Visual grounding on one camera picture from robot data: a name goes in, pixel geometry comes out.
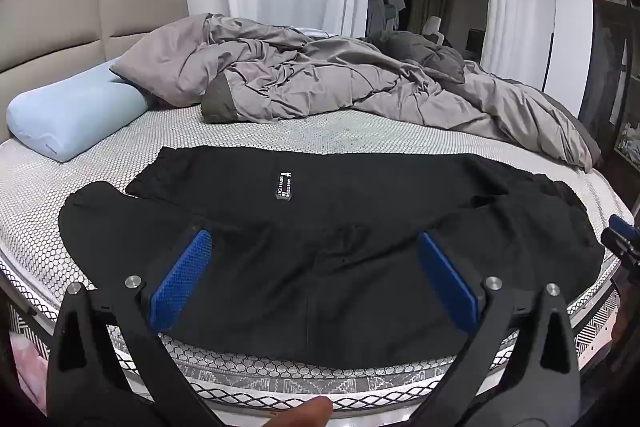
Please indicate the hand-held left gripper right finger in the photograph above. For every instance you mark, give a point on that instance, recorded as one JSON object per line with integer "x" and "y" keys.
{"x": 447, "y": 282}

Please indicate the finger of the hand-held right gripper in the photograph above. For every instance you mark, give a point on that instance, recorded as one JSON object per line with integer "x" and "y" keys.
{"x": 622, "y": 242}

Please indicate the hanging clothes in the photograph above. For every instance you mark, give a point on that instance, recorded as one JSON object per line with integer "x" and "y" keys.
{"x": 385, "y": 9}

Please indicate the white patterned mattress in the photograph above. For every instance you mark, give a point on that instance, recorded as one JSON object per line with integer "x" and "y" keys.
{"x": 50, "y": 187}

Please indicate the white office chair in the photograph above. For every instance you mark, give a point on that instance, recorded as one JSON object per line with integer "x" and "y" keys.
{"x": 432, "y": 26}

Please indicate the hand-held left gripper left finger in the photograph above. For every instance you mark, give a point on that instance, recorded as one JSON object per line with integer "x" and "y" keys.
{"x": 182, "y": 279}

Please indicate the white wardrobe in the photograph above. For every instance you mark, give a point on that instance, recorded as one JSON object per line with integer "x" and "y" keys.
{"x": 570, "y": 32}

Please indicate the black pants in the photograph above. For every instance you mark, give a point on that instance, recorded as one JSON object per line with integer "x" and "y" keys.
{"x": 300, "y": 257}

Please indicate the beige padded headboard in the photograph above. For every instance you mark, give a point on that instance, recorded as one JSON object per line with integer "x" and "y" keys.
{"x": 60, "y": 17}

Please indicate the light blue pillow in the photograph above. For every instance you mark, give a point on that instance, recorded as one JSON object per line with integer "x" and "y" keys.
{"x": 65, "y": 112}

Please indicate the person's left hand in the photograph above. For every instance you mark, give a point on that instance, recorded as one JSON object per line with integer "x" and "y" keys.
{"x": 307, "y": 414}

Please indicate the grey duvet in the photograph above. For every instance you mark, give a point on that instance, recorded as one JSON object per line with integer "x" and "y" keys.
{"x": 310, "y": 82}

